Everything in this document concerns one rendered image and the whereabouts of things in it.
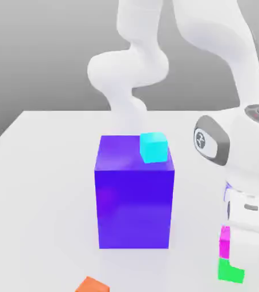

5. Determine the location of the small cyan cube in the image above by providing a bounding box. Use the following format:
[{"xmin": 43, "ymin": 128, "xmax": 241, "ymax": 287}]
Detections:
[{"xmin": 139, "ymin": 132, "xmax": 169, "ymax": 164}]

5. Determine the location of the small green cube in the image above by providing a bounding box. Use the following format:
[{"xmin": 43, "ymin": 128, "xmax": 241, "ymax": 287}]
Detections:
[{"xmin": 217, "ymin": 258, "xmax": 246, "ymax": 284}]

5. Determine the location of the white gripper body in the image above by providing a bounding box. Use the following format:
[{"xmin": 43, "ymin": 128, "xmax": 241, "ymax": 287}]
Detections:
[{"xmin": 224, "ymin": 189, "xmax": 259, "ymax": 234}]

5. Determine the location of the large purple box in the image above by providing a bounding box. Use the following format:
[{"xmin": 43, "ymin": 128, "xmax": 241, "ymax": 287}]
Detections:
[{"xmin": 94, "ymin": 135, "xmax": 175, "ymax": 250}]

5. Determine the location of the small orange cube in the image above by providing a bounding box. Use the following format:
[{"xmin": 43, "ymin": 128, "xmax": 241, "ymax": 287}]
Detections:
[{"xmin": 74, "ymin": 275, "xmax": 110, "ymax": 292}]

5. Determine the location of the small magenta cube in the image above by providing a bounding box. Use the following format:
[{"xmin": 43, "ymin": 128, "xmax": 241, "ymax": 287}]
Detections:
[{"xmin": 218, "ymin": 225, "xmax": 231, "ymax": 260}]

